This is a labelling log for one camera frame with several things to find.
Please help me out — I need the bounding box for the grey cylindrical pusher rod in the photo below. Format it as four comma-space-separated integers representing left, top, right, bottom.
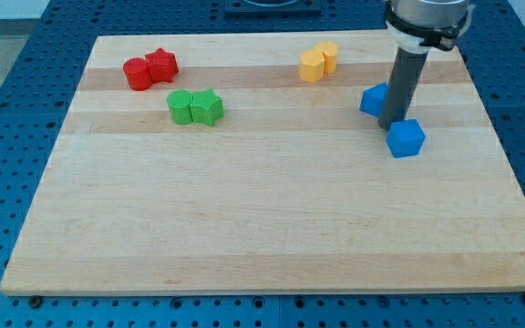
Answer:
378, 47, 427, 130

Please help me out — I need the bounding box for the blue triangle block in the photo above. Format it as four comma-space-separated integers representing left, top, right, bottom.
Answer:
359, 83, 388, 117

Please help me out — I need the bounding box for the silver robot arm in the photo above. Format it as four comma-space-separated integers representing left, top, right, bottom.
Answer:
378, 0, 475, 130

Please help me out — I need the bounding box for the blue cube block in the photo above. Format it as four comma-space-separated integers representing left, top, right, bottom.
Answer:
386, 119, 426, 159

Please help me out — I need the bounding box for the yellow cylinder block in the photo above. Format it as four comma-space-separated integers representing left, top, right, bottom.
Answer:
314, 41, 339, 74

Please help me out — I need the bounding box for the yellow hexagon block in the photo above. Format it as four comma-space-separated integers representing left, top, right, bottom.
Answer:
299, 49, 324, 83

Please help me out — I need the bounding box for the green star block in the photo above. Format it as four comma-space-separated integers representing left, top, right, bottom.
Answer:
190, 88, 224, 127

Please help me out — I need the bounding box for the green cylinder block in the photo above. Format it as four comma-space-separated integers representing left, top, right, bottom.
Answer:
167, 89, 193, 125

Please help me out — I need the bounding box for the wooden board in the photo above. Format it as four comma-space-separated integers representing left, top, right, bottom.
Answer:
0, 30, 525, 296

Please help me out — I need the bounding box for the red star block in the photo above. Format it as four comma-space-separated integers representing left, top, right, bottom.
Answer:
145, 47, 179, 83

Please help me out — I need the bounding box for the red cylinder block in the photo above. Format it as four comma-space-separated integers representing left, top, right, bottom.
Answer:
122, 57, 153, 91

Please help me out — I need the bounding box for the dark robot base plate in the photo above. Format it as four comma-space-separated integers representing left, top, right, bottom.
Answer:
222, 0, 322, 15

